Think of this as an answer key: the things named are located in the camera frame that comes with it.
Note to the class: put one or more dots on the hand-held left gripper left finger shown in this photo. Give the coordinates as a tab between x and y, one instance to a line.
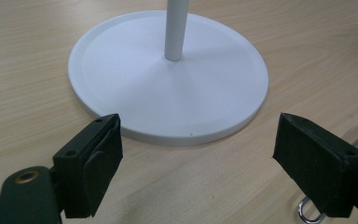
87	168

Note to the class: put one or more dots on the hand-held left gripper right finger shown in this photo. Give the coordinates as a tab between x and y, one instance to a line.
320	168

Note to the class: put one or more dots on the white round lamp stand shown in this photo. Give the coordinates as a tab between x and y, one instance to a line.
167	84

